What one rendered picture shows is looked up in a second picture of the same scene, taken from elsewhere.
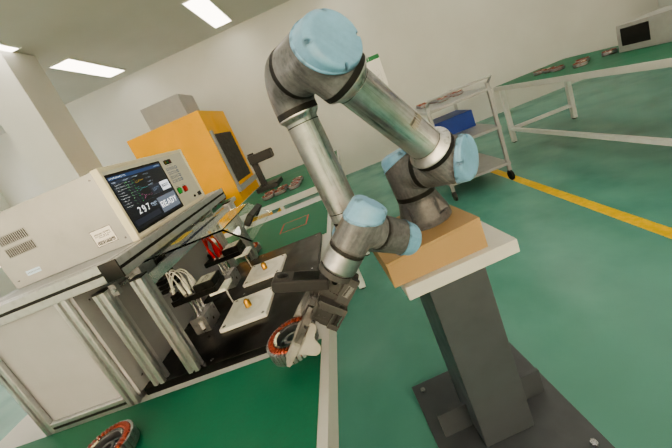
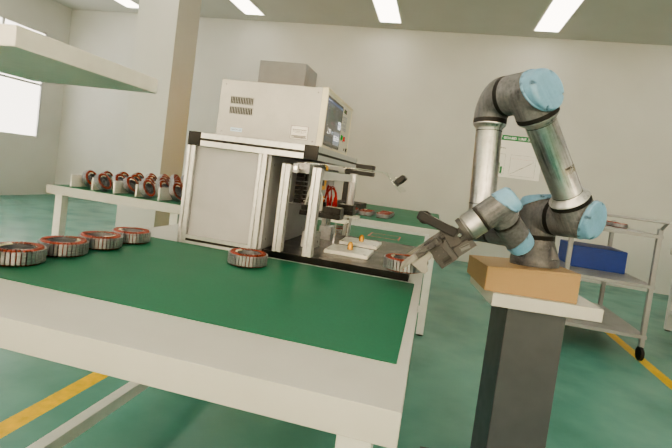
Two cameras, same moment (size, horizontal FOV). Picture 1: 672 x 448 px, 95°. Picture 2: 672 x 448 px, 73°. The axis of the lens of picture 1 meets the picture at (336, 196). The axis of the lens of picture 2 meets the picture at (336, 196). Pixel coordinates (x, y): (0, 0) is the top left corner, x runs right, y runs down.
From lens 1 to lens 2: 0.76 m
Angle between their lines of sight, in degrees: 13
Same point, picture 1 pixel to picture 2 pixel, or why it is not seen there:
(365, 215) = (509, 198)
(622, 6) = not seen: outside the picture
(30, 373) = (202, 190)
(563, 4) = not seen: outside the picture
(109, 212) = (315, 119)
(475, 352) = (515, 403)
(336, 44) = (548, 92)
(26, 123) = (160, 17)
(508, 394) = not seen: outside the picture
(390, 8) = (587, 99)
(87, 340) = (258, 189)
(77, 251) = (274, 133)
